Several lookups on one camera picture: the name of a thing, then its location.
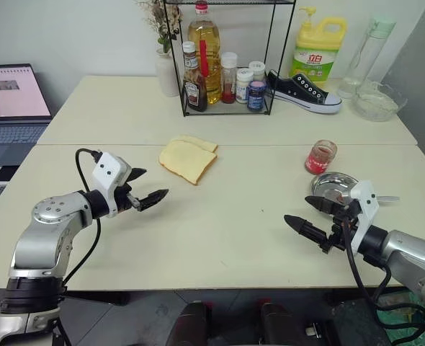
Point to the clear glass bowl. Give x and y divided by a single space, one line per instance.
378 102

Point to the yellow detergent pump bottle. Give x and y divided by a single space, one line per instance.
315 59

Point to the white seasoning jar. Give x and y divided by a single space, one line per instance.
257 70
244 86

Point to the white ceramic vase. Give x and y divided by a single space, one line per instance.
167 75

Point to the red-filled glass jar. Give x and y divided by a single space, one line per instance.
320 158

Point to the open grey laptop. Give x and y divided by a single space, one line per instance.
11 108

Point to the clear bottle green lid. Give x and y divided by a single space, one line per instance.
371 50

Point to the dark rounded shape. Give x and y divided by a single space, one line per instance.
281 324
192 324

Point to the dark sauce bottle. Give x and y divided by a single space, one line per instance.
194 92

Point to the steel butter knife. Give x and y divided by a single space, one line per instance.
389 198

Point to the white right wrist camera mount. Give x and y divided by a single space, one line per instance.
366 212

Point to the cooking oil bottle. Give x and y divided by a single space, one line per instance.
205 34

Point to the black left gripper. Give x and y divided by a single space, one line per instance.
123 202

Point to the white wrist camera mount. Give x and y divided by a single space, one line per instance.
366 212
106 176

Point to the blue lidded jar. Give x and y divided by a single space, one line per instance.
256 95

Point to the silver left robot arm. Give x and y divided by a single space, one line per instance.
43 238

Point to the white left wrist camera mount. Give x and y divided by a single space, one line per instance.
106 176

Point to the flat black pad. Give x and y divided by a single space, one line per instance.
4 173

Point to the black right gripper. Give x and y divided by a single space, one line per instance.
345 225

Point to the red spice shaker jar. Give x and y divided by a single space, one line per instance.
229 77

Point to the large white bread slice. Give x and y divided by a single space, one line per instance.
187 160

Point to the round steel dish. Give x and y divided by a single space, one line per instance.
327 182

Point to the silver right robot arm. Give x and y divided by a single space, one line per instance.
410 256

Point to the green plastic bag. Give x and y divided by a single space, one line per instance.
400 317

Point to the dried flower bunch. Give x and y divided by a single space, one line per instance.
162 18

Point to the black white canvas shoe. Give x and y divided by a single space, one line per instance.
306 93

